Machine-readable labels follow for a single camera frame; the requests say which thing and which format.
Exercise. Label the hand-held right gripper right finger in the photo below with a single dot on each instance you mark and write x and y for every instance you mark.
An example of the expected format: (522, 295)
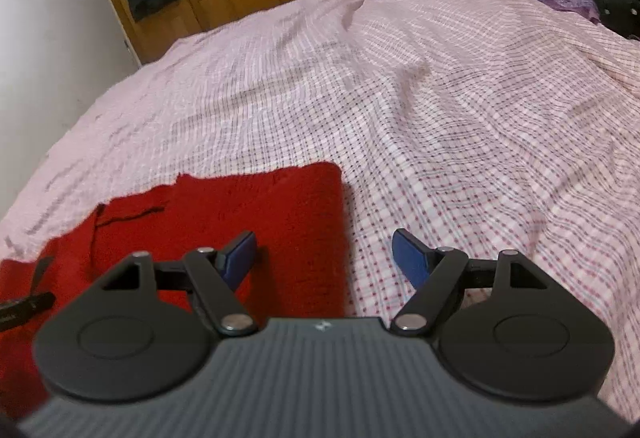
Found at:
(409, 258)

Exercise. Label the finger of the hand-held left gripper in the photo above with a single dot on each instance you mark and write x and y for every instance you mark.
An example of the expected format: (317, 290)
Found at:
(25, 307)

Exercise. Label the red knitted sweater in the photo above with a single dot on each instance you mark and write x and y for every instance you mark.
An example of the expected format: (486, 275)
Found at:
(280, 203)

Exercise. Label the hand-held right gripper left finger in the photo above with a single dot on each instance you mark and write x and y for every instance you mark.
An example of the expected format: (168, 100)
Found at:
(244, 254)

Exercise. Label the pink checked bed sheet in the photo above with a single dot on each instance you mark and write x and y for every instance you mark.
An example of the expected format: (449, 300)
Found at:
(425, 93)

